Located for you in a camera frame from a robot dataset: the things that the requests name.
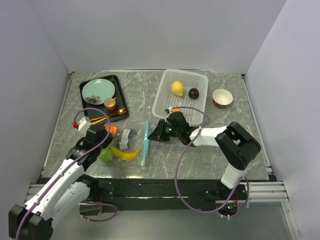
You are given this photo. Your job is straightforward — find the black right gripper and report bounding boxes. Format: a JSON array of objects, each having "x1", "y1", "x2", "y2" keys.
[{"x1": 147, "y1": 119, "x2": 181, "y2": 143}]

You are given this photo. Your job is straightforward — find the clear zip top bag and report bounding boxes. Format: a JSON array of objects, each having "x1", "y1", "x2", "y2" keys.
[{"x1": 104, "y1": 120, "x2": 150, "y2": 167}]

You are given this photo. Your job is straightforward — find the fake yellow pear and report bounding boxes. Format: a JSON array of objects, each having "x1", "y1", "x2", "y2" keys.
[{"x1": 171, "y1": 81, "x2": 185, "y2": 97}]

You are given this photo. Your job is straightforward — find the fake dark mangosteen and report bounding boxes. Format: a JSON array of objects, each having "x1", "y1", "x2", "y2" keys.
[{"x1": 188, "y1": 88, "x2": 200, "y2": 100}]

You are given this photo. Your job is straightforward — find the fake dark grapes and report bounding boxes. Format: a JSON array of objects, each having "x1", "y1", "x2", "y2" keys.
[{"x1": 115, "y1": 131, "x2": 137, "y2": 144}]

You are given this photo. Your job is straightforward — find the fake peach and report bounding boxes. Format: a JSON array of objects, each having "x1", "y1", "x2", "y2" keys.
[{"x1": 172, "y1": 108, "x2": 183, "y2": 113}]

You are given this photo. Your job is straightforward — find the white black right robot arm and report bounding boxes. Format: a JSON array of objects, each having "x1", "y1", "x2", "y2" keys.
[{"x1": 148, "y1": 111, "x2": 262, "y2": 199}]

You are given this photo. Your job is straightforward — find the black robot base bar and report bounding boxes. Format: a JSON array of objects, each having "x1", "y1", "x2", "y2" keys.
[{"x1": 68, "y1": 172, "x2": 253, "y2": 217}]

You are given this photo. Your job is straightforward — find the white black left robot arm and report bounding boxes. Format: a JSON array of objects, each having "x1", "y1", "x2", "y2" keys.
[{"x1": 8, "y1": 123, "x2": 113, "y2": 240}]

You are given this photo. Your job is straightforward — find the fake orange fruit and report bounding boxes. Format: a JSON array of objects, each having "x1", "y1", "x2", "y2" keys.
[{"x1": 104, "y1": 124, "x2": 119, "y2": 136}]

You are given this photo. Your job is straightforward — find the fake green fruit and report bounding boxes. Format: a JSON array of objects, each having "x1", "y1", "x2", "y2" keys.
[{"x1": 98, "y1": 148, "x2": 114, "y2": 163}]

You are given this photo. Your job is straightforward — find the fake yellow banana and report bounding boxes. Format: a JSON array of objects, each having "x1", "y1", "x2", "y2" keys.
[{"x1": 110, "y1": 146, "x2": 140, "y2": 161}]

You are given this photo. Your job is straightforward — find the gold knife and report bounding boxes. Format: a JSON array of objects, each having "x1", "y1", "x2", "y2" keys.
[{"x1": 90, "y1": 116, "x2": 108, "y2": 124}]

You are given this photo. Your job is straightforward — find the black rectangular tray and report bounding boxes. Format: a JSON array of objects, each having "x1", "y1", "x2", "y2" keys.
[{"x1": 79, "y1": 74, "x2": 129, "y2": 122}]

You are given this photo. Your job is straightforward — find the gold spoon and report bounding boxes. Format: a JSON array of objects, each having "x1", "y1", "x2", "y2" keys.
[{"x1": 89, "y1": 106, "x2": 127, "y2": 123}]

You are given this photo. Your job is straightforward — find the orange ceramic cup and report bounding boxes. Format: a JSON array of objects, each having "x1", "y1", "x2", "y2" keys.
[{"x1": 103, "y1": 97, "x2": 118, "y2": 111}]

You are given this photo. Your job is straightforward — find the light teal plate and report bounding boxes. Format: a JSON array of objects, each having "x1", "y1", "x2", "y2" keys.
[{"x1": 81, "y1": 78, "x2": 116, "y2": 105}]

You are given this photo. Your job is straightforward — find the white perforated plastic basket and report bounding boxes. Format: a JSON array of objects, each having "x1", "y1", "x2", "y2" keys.
[{"x1": 151, "y1": 68, "x2": 209, "y2": 127}]

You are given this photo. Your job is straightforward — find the red and white bowl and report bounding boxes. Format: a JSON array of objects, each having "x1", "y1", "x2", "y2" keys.
[{"x1": 212, "y1": 89, "x2": 234, "y2": 108}]

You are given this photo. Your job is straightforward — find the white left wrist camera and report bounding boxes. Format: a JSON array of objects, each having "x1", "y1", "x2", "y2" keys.
[{"x1": 72, "y1": 116, "x2": 92, "y2": 135}]

